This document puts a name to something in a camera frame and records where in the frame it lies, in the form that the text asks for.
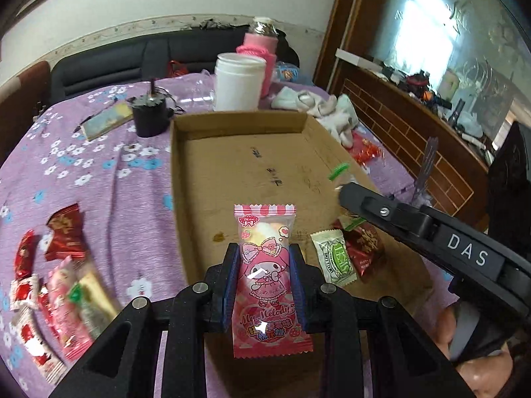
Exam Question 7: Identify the white cloth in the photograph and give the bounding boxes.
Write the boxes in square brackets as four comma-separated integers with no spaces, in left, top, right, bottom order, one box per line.
[271,86,328,112]

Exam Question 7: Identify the black pen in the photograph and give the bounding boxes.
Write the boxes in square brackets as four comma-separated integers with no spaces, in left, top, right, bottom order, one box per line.
[72,114,95,133]

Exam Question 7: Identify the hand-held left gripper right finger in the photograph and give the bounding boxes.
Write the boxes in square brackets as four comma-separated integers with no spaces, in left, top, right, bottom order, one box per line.
[288,242,476,398]

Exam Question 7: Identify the clear plastic bottle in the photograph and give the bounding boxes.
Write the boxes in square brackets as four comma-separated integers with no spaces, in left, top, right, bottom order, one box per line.
[176,70,216,110]

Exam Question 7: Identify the black cup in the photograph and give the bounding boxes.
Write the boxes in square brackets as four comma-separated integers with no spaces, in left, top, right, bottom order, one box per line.
[132,78,175,138]

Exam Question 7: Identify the gold green snack packet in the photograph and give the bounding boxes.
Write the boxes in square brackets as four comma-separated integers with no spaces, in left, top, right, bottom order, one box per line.
[68,263,121,341]

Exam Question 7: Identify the pink cartoon candy packet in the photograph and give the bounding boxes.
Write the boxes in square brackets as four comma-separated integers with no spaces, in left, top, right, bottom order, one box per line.
[232,204,314,359]

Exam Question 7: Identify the pink sleeved bottle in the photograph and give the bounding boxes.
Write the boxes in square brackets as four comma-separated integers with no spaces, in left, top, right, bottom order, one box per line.
[236,17,278,98]

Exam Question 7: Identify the dark red snack packet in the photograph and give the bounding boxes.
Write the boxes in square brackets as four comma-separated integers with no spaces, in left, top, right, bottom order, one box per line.
[43,203,86,262]
[332,220,384,283]

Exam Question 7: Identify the flat printed card packet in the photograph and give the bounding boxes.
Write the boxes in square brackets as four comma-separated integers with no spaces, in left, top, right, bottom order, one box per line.
[81,100,135,141]

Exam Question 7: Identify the black sofa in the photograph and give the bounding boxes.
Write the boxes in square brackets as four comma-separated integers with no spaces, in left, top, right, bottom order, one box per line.
[50,27,300,102]

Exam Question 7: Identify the person's right hand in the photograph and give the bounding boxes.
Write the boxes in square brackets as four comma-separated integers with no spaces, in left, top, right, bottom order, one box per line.
[435,309,515,398]

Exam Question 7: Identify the blue snack bag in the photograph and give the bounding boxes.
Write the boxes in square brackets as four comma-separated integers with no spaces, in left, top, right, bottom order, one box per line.
[274,61,300,84]

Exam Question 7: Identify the white flat box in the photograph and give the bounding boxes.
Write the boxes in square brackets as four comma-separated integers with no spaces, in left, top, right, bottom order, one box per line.
[335,48,384,71]

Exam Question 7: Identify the white cotton gloves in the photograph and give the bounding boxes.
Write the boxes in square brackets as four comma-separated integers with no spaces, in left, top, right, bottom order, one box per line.
[309,93,361,148]

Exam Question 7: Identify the green white snack packet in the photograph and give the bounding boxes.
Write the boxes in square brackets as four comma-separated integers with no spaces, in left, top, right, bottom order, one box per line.
[310,230,357,288]

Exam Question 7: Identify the clear green candy wrapper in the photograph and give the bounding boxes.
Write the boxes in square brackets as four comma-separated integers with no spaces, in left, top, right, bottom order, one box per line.
[328,163,363,233]

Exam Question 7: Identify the brown cardboard box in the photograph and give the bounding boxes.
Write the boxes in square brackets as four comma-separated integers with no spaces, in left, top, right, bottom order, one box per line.
[169,112,435,398]

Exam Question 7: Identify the dark cloth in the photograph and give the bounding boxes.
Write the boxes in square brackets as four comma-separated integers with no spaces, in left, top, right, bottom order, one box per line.
[199,17,237,30]

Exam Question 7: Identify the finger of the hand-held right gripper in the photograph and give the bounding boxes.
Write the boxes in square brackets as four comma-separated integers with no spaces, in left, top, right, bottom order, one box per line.
[413,136,439,207]
[338,182,439,244]

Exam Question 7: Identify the white plastic jar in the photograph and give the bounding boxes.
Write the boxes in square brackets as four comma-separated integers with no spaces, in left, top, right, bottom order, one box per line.
[213,52,267,112]

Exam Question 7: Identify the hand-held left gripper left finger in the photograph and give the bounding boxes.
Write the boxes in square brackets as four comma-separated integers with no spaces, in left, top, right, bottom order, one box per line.
[49,241,242,398]

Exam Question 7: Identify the red bag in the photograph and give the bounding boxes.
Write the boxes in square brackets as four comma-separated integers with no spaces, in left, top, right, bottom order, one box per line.
[168,60,192,78]

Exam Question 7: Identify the red candy wrappers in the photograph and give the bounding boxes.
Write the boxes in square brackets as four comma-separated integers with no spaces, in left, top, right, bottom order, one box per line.
[352,137,384,166]

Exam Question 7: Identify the wooden cabinet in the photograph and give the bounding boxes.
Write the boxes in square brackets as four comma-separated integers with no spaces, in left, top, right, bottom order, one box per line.
[313,0,500,221]

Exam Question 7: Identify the large wall mirror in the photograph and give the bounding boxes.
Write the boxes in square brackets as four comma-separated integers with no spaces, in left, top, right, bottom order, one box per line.
[365,0,531,133]

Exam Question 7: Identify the pink snack packet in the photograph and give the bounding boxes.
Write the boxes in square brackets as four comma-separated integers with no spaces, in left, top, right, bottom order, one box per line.
[45,257,94,359]

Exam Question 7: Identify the red white snack packet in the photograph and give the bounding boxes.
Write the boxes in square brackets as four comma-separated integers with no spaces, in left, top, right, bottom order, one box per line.
[8,276,40,311]
[12,311,67,384]

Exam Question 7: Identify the bright red snack packet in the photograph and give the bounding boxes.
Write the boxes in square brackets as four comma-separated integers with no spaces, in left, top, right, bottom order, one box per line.
[14,230,37,278]

